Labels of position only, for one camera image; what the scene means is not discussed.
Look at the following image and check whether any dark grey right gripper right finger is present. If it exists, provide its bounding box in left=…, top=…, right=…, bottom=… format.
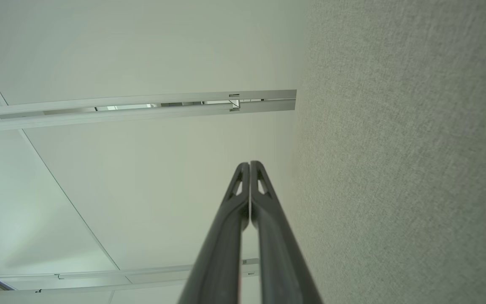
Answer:
left=250, top=161, right=323, bottom=304

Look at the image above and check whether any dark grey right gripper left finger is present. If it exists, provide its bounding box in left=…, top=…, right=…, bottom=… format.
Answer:
left=178, top=163, right=250, bottom=304

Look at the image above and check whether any white ceiling light track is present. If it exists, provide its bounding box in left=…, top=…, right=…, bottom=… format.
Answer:
left=0, top=258, right=261, bottom=304
left=0, top=89, right=297, bottom=134

